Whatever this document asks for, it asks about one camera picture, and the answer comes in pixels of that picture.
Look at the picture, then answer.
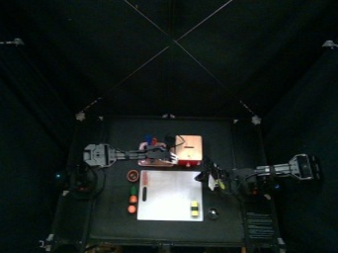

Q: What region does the yellow egg nigiri green band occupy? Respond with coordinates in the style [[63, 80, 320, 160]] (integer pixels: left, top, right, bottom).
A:
[[190, 200, 201, 217]]

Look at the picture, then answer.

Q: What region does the small metal bowl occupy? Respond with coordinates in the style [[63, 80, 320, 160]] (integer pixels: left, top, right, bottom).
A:
[[206, 207, 221, 220]]

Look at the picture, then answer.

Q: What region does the white plastic cutting board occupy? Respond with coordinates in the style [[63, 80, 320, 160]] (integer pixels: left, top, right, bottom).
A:
[[137, 169, 205, 222]]

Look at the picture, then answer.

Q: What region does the black cloth backdrop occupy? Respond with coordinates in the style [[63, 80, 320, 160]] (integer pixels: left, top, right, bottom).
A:
[[0, 0, 338, 186]]

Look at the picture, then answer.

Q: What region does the red wooden drawer box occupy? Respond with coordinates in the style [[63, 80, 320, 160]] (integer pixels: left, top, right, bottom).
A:
[[174, 133, 205, 169]]

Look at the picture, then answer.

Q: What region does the red-brown round toy bowl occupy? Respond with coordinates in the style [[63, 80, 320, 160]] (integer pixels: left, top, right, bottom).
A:
[[126, 169, 141, 183]]

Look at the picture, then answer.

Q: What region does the pink plastic tray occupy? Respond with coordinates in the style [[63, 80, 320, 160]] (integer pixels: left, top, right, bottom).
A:
[[138, 141, 178, 168]]

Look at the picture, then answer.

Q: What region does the thin diagonal cord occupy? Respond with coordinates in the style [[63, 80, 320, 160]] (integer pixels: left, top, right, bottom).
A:
[[123, 0, 260, 119], [78, 0, 234, 116]]

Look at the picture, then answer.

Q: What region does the black sheet with white text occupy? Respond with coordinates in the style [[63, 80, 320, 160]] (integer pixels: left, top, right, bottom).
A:
[[245, 211, 278, 241]]

